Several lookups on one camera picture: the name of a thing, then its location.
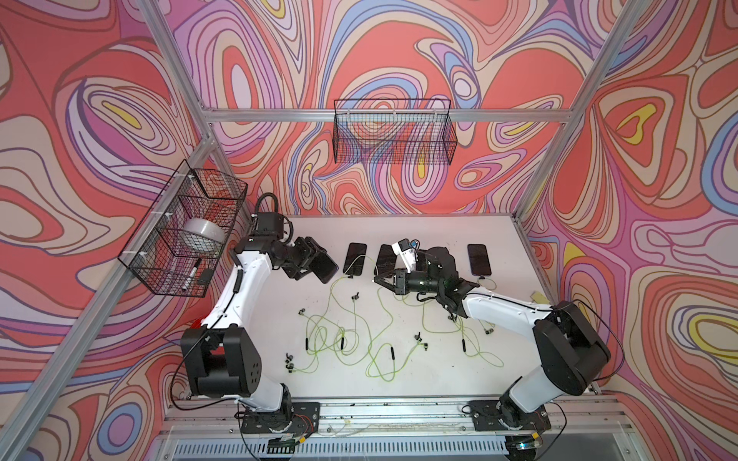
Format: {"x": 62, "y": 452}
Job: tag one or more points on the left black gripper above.
{"x": 307, "y": 248}

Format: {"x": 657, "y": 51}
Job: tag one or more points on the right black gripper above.
{"x": 399, "y": 286}

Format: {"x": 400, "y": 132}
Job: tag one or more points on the blue phone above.
{"x": 479, "y": 260}

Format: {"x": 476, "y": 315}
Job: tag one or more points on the black phone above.
{"x": 386, "y": 261}
{"x": 354, "y": 260}
{"x": 324, "y": 267}

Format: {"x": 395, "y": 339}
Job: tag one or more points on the green earphones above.
{"x": 353, "y": 340}
{"x": 488, "y": 284}
{"x": 317, "y": 341}
{"x": 471, "y": 346}
{"x": 387, "y": 358}

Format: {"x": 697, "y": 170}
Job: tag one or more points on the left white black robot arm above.
{"x": 220, "y": 359}

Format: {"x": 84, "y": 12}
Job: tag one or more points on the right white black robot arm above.
{"x": 571, "y": 352}

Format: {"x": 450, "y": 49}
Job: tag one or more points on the white tape roll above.
{"x": 203, "y": 233}

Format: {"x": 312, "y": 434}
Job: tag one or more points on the black marker in basket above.
{"x": 200, "y": 274}

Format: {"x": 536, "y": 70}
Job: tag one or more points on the yellow binder clip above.
{"x": 540, "y": 298}

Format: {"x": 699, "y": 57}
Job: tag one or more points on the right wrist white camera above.
{"x": 407, "y": 252}

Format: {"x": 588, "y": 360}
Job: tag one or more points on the left black wire basket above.
{"x": 157, "y": 255}

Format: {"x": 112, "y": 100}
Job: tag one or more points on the black wire basket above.
{"x": 157, "y": 255}
{"x": 406, "y": 131}

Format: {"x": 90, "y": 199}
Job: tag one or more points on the back black wire basket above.
{"x": 406, "y": 131}

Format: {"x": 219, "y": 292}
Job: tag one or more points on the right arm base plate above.
{"x": 491, "y": 415}

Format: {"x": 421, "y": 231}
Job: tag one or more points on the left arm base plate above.
{"x": 298, "y": 419}

